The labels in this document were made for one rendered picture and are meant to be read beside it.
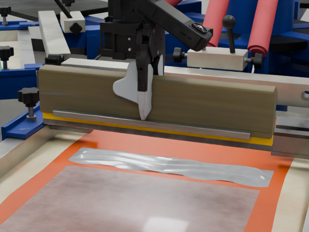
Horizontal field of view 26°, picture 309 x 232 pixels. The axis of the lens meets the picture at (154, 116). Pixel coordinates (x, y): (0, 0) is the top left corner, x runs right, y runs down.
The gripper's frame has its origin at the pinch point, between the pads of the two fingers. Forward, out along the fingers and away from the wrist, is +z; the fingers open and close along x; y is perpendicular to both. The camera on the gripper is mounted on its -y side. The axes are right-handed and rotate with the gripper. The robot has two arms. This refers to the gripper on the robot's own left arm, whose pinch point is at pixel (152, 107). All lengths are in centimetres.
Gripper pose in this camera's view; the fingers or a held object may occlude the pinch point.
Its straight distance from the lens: 105.3
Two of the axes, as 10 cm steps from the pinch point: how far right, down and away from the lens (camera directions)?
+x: -3.1, 3.1, -9.0
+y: -9.5, -1.1, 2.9
